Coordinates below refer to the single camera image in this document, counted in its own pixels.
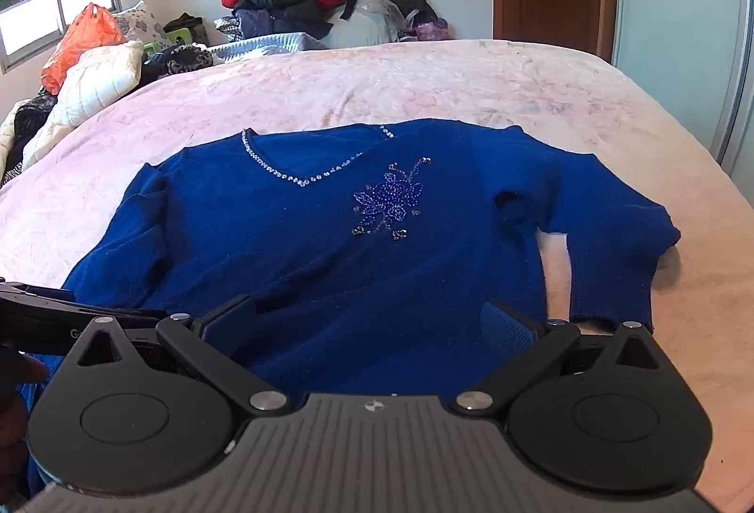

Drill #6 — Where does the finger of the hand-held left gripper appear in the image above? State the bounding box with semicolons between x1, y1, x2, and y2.
97;306;170;328

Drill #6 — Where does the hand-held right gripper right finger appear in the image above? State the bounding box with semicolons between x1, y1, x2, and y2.
451;299;664;414

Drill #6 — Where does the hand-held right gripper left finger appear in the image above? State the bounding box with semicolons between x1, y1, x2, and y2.
65;295;292;414

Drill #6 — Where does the blue beaded sweater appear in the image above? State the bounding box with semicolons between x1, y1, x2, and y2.
17;118;682;496

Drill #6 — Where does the person's left hand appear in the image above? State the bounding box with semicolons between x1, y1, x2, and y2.
0;351;51;467

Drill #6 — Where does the black and white quilt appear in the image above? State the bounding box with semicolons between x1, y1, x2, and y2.
0;87;60;190

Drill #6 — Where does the white pillow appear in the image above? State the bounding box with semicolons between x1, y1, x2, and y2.
20;40;145;172

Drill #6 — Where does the dark patterned clothing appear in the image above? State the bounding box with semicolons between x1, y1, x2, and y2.
140;43;216;86

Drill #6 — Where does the bed with pink blanket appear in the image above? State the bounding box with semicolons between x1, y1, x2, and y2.
0;38;754;513

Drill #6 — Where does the orange plastic bag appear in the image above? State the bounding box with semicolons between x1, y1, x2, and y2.
40;3;127;95

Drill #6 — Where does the light blue quilted blanket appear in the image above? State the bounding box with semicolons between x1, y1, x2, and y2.
207;33;329;67

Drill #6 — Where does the green and black item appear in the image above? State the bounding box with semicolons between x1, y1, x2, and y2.
163;12;208;48

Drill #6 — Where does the floral pillow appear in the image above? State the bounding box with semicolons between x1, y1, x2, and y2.
112;0;173;55

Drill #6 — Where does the window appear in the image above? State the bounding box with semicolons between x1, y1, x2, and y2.
0;0;123;73

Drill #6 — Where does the purple bag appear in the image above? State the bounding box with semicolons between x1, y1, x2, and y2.
412;18;450;42

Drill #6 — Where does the clear plastic bag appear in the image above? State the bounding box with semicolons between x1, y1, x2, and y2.
324;0;409;50

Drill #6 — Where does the pale blue wardrobe door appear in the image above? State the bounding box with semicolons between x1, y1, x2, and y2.
611;0;754;179

